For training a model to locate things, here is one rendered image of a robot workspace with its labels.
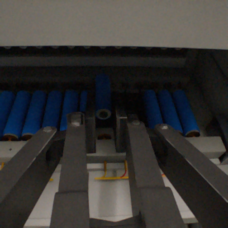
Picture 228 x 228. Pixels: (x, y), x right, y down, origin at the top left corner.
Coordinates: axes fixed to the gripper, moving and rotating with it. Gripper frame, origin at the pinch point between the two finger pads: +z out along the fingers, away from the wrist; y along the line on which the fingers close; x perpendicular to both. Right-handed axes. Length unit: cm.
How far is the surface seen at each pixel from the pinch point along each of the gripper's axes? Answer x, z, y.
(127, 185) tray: -7.0, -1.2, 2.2
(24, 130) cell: -2.6, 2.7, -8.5
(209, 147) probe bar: -3.6, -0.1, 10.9
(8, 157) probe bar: -3.8, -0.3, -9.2
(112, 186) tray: -7.0, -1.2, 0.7
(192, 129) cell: -2.7, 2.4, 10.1
